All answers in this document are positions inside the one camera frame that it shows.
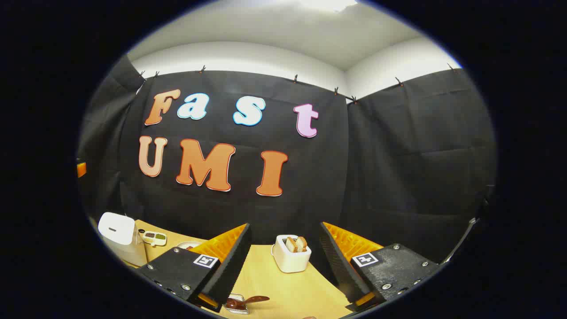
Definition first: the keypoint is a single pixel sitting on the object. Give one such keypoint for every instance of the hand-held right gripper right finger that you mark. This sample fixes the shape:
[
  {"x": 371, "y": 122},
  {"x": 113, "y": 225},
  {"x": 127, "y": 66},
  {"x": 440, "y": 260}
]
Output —
[{"x": 336, "y": 266}]

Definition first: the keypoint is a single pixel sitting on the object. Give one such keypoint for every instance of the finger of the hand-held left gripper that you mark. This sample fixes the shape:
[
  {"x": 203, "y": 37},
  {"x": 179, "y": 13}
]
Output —
[{"x": 81, "y": 169}]

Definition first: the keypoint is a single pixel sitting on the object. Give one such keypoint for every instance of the white rice cooker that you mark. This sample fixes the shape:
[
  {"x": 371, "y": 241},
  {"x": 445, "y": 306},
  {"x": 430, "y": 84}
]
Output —
[{"x": 117, "y": 232}]

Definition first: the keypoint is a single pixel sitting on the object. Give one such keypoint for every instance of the white divided seasoning dish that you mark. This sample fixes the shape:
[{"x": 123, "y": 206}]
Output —
[{"x": 153, "y": 238}]

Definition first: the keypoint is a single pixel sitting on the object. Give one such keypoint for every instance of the black backdrop cloth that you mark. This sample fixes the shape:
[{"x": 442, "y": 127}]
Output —
[{"x": 398, "y": 155}]

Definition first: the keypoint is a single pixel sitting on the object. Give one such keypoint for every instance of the brown wooden spoon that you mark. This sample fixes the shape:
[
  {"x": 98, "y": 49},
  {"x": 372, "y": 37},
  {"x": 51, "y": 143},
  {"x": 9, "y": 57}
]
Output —
[{"x": 254, "y": 300}]

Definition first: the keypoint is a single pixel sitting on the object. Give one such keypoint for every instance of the white toaster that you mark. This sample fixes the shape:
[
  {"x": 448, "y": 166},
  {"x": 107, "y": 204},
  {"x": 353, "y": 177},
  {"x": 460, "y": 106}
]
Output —
[{"x": 290, "y": 261}]

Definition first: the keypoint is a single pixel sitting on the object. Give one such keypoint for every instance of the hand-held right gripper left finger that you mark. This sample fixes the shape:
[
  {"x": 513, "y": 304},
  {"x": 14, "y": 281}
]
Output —
[{"x": 230, "y": 266}]

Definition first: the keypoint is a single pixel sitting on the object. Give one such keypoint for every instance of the white round plate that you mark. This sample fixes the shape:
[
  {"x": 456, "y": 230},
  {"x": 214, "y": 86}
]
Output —
[{"x": 188, "y": 244}]

